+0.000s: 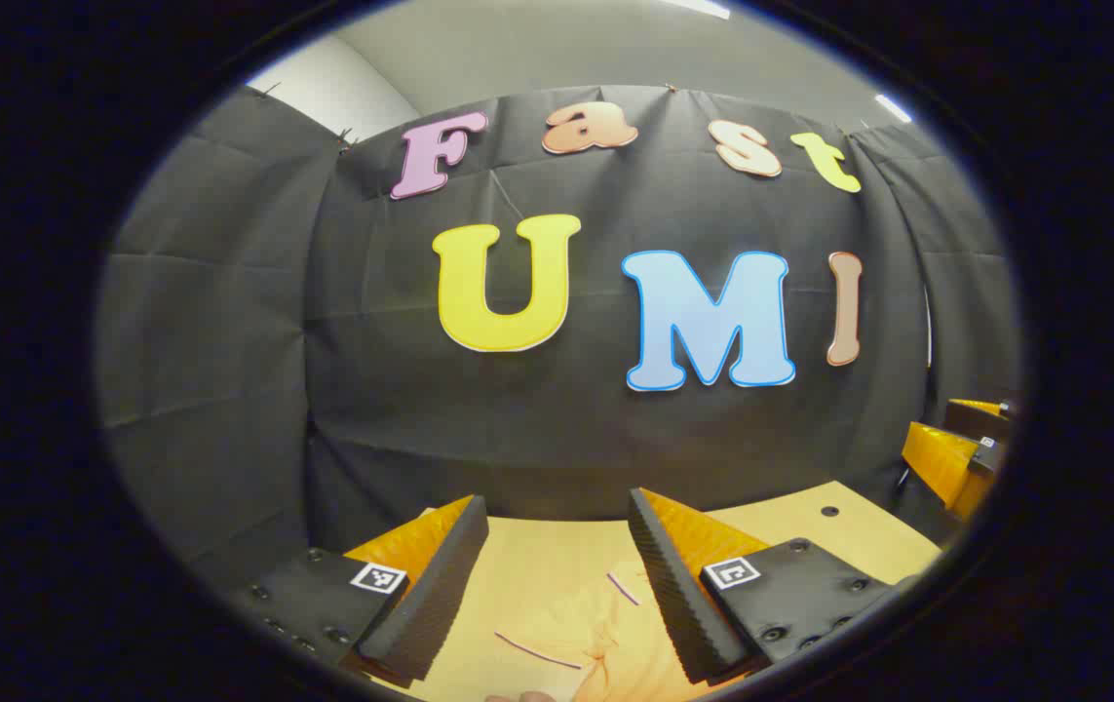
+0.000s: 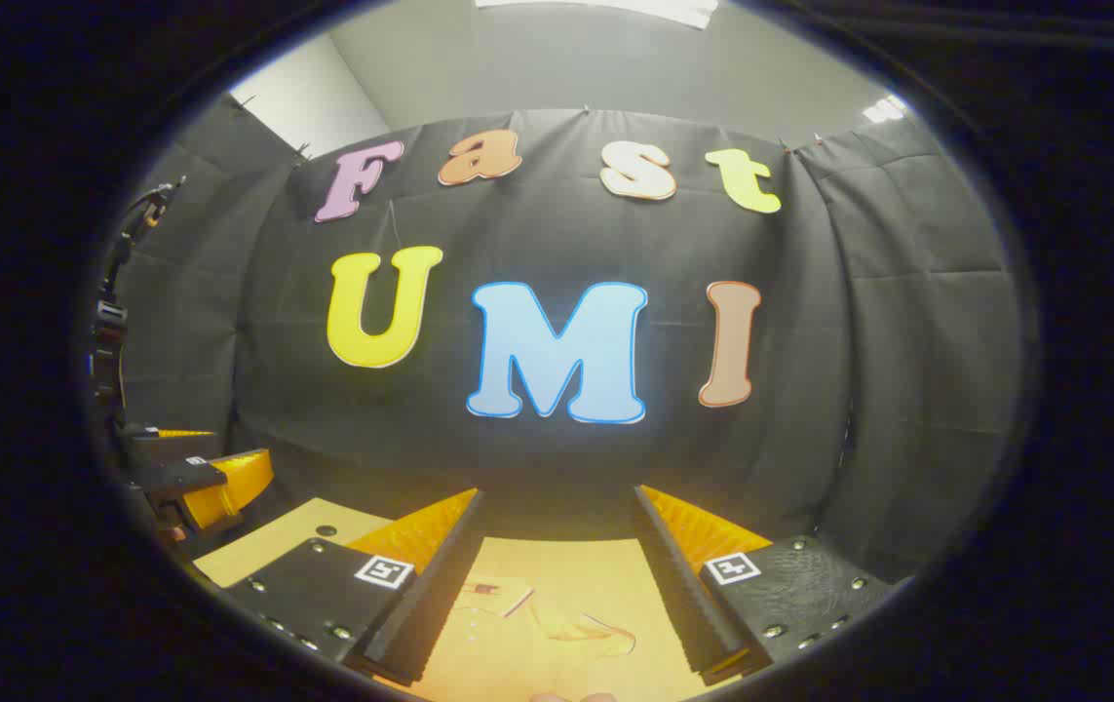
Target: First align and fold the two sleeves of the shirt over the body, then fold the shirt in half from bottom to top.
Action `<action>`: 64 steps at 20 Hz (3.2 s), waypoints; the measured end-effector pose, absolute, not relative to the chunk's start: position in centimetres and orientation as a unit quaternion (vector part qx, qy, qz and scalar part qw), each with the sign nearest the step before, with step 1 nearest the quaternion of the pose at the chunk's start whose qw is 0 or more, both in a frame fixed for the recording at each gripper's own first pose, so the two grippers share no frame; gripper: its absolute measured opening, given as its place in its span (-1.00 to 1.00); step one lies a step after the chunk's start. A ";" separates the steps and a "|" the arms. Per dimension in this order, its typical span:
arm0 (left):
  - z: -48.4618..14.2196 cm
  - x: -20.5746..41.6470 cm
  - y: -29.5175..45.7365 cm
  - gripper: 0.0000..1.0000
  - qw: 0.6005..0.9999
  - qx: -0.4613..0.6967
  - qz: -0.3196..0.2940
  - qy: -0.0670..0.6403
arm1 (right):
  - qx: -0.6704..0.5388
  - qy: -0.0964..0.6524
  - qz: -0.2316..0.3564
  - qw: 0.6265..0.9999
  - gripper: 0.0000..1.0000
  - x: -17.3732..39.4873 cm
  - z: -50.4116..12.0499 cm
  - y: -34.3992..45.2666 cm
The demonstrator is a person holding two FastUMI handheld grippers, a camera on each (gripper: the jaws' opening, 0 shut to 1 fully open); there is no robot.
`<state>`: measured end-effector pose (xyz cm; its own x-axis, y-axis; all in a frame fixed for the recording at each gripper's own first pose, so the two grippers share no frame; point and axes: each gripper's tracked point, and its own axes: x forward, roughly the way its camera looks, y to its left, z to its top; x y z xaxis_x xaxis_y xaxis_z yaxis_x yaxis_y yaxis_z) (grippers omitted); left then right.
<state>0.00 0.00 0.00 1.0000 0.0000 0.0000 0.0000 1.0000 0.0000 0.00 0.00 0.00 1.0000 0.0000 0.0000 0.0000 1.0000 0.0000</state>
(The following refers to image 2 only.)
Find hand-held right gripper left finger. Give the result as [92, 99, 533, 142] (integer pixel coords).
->
[215, 487, 486, 688]

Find orange collared T-shirt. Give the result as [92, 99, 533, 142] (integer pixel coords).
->
[420, 570, 704, 702]

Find black backdrop cloth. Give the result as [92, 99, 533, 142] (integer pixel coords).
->
[113, 93, 1025, 586]

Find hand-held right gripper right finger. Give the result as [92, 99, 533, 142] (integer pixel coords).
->
[633, 485, 908, 688]

